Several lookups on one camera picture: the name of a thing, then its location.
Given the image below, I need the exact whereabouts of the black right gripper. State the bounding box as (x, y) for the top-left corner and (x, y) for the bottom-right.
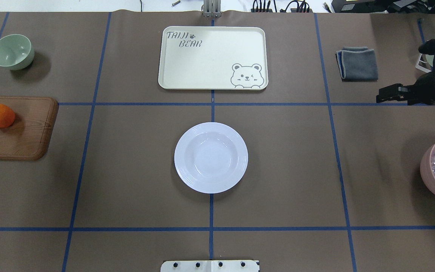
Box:
(376, 73), (435, 105)

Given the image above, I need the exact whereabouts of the white plate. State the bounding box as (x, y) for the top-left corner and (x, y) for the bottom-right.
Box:
(174, 122), (249, 193)

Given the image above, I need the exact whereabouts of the orange fruit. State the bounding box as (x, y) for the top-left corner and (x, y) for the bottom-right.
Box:
(0, 104), (16, 128)

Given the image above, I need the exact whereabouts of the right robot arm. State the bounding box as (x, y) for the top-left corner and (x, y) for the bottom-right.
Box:
(376, 71), (435, 105)

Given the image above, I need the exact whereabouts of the cream bear tray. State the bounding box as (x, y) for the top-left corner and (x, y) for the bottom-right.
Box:
(158, 26), (268, 91)

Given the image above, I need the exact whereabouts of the grey folded cloth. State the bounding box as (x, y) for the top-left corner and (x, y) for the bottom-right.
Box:
(335, 46), (378, 82)

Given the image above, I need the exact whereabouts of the wooden cutting board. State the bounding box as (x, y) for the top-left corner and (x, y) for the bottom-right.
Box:
(0, 96), (59, 161)

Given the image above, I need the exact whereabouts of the mint green bowl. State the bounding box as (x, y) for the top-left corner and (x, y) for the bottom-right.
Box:
(0, 34), (35, 71)

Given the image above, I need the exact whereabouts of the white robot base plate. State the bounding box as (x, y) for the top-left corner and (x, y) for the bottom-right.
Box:
(160, 260), (261, 272)

